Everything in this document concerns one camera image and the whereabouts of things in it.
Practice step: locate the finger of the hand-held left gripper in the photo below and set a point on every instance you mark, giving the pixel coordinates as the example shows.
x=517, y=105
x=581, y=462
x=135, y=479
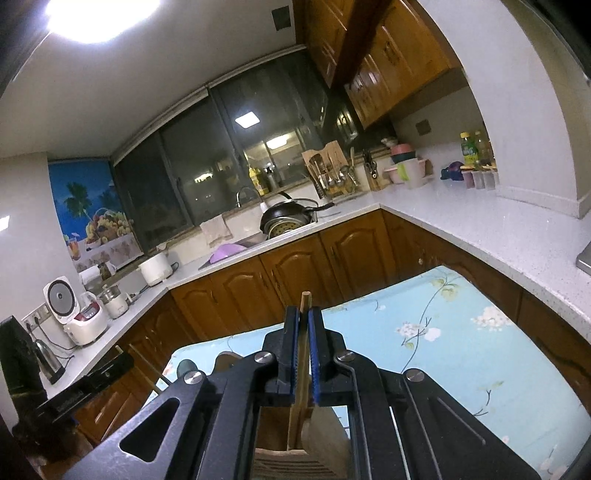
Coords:
x=83, y=390

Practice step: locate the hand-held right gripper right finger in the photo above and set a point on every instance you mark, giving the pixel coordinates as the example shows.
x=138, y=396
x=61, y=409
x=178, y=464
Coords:
x=316, y=360

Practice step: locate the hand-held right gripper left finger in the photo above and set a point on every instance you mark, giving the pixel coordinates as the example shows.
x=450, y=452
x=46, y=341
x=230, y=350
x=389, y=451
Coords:
x=295, y=355

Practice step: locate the wooden chopstick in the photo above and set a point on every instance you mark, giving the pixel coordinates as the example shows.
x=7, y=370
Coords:
x=304, y=300
x=154, y=386

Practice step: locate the wooden utensil holder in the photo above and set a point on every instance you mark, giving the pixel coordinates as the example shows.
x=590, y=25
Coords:
x=323, y=429

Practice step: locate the dish rack with utensils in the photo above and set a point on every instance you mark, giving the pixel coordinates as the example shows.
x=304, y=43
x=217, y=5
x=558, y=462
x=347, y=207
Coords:
x=330, y=170

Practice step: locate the steel electric kettle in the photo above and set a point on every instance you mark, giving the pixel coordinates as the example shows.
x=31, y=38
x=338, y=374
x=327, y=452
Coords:
x=46, y=362

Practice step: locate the white rice cooker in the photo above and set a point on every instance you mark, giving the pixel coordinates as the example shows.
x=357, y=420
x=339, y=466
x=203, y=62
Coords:
x=87, y=323

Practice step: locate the wooden base cabinets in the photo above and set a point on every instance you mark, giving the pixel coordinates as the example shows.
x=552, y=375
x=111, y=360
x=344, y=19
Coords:
x=300, y=272

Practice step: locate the white round cooker pot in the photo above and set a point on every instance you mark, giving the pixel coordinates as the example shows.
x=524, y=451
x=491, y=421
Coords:
x=156, y=270

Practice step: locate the floral blue tablecloth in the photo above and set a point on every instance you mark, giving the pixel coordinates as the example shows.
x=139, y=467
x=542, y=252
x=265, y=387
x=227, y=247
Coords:
x=461, y=369

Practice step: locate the black wok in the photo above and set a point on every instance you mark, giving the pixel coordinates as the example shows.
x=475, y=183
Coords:
x=286, y=210

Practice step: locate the beige dish cloth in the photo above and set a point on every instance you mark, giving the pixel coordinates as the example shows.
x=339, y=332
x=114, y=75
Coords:
x=216, y=230

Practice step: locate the chrome sink faucet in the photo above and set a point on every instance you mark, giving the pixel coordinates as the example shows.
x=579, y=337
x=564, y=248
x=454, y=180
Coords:
x=240, y=196

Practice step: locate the grey spray bottle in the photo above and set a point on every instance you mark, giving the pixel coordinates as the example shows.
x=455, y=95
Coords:
x=269, y=180

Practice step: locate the yellow dish soap bottle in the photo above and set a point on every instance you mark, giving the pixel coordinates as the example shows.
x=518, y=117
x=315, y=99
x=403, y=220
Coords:
x=253, y=181

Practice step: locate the knife block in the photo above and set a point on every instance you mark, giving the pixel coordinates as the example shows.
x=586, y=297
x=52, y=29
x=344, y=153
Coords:
x=373, y=173

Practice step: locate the white stone countertop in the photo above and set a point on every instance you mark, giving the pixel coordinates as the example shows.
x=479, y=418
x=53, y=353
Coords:
x=461, y=221

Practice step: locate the dark kitchen window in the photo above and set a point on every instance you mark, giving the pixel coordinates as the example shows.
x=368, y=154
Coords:
x=207, y=161

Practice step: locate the stacked pastel bowls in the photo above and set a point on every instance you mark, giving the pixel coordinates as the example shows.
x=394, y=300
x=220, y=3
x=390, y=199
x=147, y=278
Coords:
x=402, y=153

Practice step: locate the purple small container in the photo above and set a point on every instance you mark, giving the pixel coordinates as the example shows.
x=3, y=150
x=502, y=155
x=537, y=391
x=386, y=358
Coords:
x=451, y=171

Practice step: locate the seasoning jar set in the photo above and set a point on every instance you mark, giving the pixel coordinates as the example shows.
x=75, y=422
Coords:
x=480, y=177

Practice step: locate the yellow cap oil bottle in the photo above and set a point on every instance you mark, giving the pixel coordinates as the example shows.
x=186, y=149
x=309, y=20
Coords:
x=468, y=150
x=484, y=148

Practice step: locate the gas stove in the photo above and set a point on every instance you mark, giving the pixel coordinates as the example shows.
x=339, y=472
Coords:
x=584, y=257

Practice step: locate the wooden upper cabinets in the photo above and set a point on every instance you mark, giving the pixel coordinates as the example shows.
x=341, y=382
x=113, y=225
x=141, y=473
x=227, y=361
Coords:
x=397, y=60

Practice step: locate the ceiling vent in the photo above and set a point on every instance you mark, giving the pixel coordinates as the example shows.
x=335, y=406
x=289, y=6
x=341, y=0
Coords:
x=282, y=19

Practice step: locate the ceiling light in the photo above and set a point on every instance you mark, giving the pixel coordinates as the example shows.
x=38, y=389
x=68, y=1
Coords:
x=101, y=18

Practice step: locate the wall socket strip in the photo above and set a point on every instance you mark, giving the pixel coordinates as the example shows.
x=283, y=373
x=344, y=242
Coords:
x=37, y=317

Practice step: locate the beach fruit wall poster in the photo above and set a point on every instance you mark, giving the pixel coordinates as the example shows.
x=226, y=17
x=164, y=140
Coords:
x=87, y=207

